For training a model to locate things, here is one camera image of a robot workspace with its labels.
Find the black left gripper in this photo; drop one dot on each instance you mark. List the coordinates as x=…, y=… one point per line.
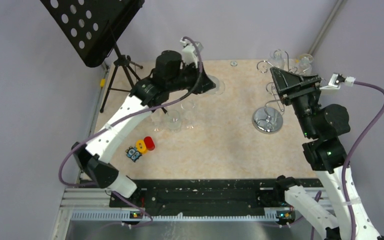
x=202, y=82

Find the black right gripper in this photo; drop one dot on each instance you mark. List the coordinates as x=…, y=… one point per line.
x=290, y=86

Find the etched wine glass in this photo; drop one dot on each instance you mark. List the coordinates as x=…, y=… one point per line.
x=279, y=58
x=219, y=86
x=304, y=64

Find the clear smooth wine glass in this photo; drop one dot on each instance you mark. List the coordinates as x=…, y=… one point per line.
x=157, y=122

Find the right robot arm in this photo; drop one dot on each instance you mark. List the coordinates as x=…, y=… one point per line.
x=324, y=152

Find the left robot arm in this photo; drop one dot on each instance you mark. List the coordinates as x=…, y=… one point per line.
x=173, y=72

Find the chrome wine glass rack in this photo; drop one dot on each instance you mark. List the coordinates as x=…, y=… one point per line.
x=268, y=119

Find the red cylinder block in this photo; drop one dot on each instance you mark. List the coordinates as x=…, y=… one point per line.
x=149, y=143

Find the yellow clamp left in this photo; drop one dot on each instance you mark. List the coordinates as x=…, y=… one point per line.
x=102, y=82

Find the black perforated music stand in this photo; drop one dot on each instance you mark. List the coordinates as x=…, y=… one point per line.
x=93, y=28

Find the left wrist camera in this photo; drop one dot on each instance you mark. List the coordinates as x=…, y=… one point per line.
x=191, y=52

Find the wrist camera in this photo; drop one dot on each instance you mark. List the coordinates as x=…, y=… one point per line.
x=337, y=81
x=191, y=52

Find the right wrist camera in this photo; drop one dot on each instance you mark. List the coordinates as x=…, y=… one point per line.
x=337, y=81

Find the yellow ring block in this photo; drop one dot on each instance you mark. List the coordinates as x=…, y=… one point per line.
x=141, y=147

